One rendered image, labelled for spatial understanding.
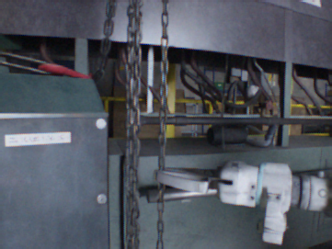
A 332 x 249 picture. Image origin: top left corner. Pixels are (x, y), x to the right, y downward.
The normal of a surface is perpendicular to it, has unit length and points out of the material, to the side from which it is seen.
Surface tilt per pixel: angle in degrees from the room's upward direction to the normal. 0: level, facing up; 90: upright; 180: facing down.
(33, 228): 90
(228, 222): 90
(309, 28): 90
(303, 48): 90
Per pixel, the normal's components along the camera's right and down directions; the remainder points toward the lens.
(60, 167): 0.61, 0.07
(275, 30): 0.30, 0.08
